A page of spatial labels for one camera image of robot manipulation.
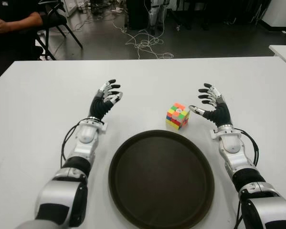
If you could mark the dark brown round plate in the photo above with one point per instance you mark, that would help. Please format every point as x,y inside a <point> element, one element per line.
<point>160,181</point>

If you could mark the right silver black robot arm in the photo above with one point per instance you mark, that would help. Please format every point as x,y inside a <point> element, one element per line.
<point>231,145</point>

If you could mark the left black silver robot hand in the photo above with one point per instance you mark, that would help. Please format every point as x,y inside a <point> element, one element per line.
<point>97,107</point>

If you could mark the multicoloured Rubik's cube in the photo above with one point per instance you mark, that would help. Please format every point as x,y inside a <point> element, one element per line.
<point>177,117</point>

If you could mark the black floor cabinet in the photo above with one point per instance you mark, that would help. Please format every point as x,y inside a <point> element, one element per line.
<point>138,14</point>

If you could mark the white cabinet with black base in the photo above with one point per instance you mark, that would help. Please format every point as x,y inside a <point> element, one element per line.
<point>281,12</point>

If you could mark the seated person in black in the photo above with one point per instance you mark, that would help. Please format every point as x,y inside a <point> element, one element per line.
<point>11,43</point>

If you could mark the black folding chair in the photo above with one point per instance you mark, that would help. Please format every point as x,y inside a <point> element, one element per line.
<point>58,21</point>

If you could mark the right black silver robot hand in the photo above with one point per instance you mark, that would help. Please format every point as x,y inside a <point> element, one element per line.
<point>220,114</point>

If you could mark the left silver black robot arm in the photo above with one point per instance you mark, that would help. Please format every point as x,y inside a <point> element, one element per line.
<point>59,190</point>

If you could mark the standing white humanoid robot legs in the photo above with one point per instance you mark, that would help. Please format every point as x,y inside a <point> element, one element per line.
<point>154,14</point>

